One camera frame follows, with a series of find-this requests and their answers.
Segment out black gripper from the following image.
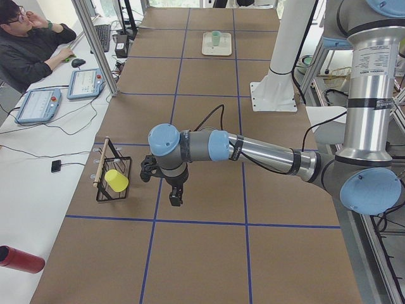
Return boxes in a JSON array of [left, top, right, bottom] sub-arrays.
[[163, 169, 189, 206]]

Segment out green cup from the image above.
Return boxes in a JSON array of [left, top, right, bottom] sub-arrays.
[[211, 30, 221, 47]]

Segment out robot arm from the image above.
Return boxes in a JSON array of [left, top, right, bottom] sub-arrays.
[[140, 1, 404, 215]]

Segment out yellow cup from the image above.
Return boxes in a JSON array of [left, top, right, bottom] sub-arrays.
[[104, 169, 129, 193]]

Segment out cream rabbit tray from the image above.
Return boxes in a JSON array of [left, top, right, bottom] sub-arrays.
[[201, 32, 232, 56]]

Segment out small black device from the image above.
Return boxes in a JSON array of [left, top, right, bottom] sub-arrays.
[[51, 160, 62, 173]]

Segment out far teach pendant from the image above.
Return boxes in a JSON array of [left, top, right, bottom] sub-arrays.
[[67, 68, 105, 100]]

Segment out teach pendant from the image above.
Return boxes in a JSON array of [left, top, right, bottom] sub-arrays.
[[15, 88, 61, 124], [67, 68, 105, 100]]

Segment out near teach pendant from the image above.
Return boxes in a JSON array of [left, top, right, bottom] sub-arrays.
[[15, 88, 61, 124]]

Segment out black mini computer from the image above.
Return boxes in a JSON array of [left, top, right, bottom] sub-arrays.
[[115, 35, 129, 58]]

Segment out black computer mouse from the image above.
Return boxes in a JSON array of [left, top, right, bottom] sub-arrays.
[[71, 58, 86, 68]]

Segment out white plastic chair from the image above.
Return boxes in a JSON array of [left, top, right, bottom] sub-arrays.
[[306, 106, 346, 144]]

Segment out red bottle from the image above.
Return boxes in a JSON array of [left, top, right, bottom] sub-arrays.
[[1, 245, 45, 274]]

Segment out black keyboard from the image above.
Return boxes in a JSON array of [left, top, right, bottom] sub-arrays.
[[94, 24, 111, 53]]

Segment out seated person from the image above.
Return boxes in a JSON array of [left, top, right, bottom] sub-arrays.
[[1, 1, 77, 93]]

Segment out black wire cup rack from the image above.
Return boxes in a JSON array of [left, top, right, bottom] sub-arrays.
[[93, 137, 132, 203]]

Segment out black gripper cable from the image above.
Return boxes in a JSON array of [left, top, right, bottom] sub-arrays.
[[193, 104, 226, 131]]

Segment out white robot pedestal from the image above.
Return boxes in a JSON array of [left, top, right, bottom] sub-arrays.
[[250, 0, 318, 112]]

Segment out aluminium frame post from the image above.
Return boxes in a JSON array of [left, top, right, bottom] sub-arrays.
[[72, 0, 118, 96]]

